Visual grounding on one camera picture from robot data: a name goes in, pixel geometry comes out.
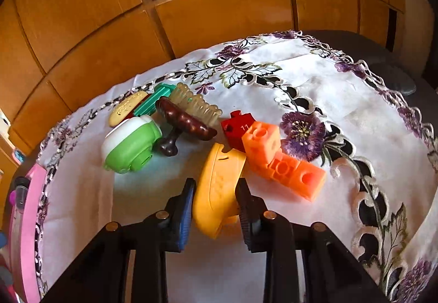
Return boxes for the pink tray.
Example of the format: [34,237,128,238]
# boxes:
[7,166,48,293]

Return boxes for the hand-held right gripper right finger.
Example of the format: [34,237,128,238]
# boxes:
[236,178,391,303]

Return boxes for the black leather chair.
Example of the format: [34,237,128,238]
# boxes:
[298,30,438,139]

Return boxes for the orange linked cube blocks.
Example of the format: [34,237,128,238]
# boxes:
[241,121,326,202]

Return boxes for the green ribbed plastic piece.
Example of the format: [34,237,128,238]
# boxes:
[133,83,177,118]

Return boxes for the translucent bristle comb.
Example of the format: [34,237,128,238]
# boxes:
[168,83,222,127]

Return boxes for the black capped marker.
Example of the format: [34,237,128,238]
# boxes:
[14,177,30,208]

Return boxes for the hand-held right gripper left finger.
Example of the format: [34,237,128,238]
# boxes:
[41,178,197,303]

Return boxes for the red wooden puzzle block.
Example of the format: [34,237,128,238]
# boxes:
[221,110,254,153]

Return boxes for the white embroidered floral tablecloth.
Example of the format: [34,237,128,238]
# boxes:
[34,30,438,303]

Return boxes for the wooden panel wardrobe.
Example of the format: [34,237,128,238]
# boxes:
[0,0,411,160]

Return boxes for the green and white container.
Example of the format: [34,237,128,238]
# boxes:
[101,115,163,174]

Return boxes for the yellow plastic clip case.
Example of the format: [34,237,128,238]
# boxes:
[192,143,247,239]

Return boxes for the cream oval case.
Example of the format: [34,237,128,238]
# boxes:
[108,91,148,128]

